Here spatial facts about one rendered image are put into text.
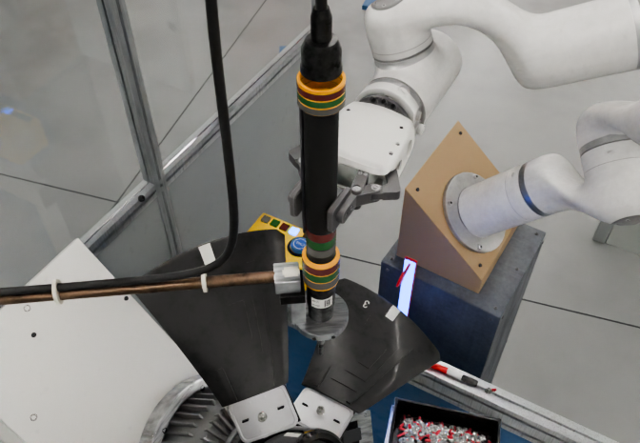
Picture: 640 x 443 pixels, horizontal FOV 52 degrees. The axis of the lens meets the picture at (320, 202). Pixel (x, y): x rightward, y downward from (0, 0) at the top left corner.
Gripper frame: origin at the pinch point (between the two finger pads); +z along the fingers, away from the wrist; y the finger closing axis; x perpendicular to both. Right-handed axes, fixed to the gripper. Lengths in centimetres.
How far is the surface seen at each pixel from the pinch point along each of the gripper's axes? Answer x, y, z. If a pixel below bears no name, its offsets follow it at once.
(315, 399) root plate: -46.7, 1.8, -1.6
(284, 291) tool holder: -12.5, 2.6, 3.9
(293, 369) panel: -110, 28, -36
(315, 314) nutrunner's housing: -18.0, -0.3, 1.7
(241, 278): -10.9, 7.2, 5.7
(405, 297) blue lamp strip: -57, 0, -34
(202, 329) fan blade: -30.4, 17.0, 4.2
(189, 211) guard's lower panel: -84, 70, -51
